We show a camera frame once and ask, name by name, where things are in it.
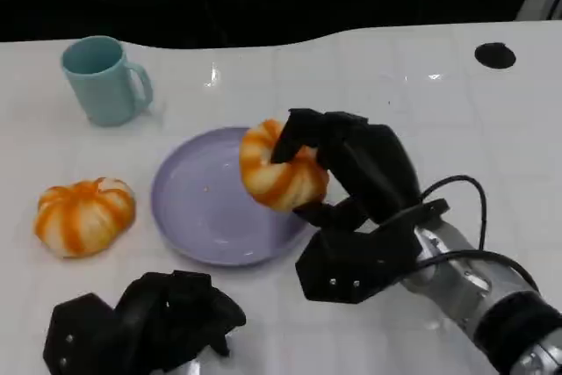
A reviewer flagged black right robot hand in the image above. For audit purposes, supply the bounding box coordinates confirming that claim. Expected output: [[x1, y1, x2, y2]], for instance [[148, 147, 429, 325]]
[[270, 107, 423, 232]]

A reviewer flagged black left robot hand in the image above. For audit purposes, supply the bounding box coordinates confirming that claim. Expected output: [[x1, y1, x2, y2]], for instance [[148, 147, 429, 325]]
[[103, 270, 247, 375]]

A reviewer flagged lilac plate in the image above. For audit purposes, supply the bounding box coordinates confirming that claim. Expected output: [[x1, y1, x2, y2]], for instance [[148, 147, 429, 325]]
[[151, 126, 329, 267]]

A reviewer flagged black round table hole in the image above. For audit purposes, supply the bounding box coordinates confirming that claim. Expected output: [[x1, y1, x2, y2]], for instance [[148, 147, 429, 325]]
[[473, 42, 517, 69]]

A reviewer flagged pale green mug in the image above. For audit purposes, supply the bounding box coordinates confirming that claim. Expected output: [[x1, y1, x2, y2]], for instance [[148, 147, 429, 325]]
[[60, 35, 154, 128]]

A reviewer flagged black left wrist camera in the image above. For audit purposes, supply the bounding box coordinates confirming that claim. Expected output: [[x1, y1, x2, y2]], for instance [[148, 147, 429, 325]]
[[42, 292, 119, 375]]

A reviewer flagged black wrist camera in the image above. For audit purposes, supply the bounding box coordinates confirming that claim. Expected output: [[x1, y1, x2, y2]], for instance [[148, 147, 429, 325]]
[[294, 198, 450, 305], [42, 292, 119, 375]]

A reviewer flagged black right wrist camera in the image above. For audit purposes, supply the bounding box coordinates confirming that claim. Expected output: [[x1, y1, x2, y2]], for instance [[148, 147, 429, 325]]
[[294, 198, 450, 305]]

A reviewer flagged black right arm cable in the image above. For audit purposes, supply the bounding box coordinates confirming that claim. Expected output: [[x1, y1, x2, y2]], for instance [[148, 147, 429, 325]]
[[414, 175, 541, 292]]

